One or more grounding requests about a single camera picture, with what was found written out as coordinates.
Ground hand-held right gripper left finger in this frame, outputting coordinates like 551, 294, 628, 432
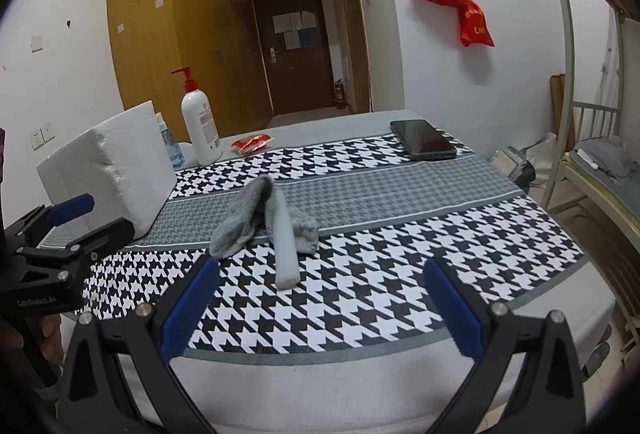
54, 256, 221, 434

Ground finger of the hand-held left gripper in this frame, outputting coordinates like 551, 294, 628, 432
4, 194, 96, 243
14, 219, 137, 283

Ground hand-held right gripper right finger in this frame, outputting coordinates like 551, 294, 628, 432
422, 258, 587, 434

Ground light grey sock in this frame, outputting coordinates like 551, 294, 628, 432
270, 190, 301, 290

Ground person's left hand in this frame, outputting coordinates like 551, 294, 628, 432
0, 314, 66, 387

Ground white styrofoam block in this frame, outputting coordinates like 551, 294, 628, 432
36, 101, 177, 241

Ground small bottle blue label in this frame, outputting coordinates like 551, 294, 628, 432
156, 112, 182, 171

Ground white pump bottle red top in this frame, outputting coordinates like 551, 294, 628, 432
171, 66, 222, 166

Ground red snack packet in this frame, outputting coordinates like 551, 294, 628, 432
231, 132, 274, 156

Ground black smartphone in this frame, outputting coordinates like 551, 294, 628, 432
390, 119, 458, 161

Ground white plastic bag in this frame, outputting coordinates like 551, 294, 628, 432
492, 133, 559, 187

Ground wooden wardrobe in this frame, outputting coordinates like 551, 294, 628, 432
106, 0, 274, 137

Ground grey clothes pile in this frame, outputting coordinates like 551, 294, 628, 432
575, 137, 635, 187

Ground leaning wooden board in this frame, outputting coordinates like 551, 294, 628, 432
549, 74, 569, 135

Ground dark brown entrance door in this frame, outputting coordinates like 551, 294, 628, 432
252, 0, 336, 117

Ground blue paper on door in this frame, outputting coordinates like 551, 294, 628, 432
285, 30, 314, 50

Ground white papers on door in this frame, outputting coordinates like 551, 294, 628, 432
272, 11, 316, 34

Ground light wooden side door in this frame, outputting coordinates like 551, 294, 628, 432
337, 0, 372, 115

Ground white metal bunk bed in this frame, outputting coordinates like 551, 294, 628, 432
537, 0, 640, 380

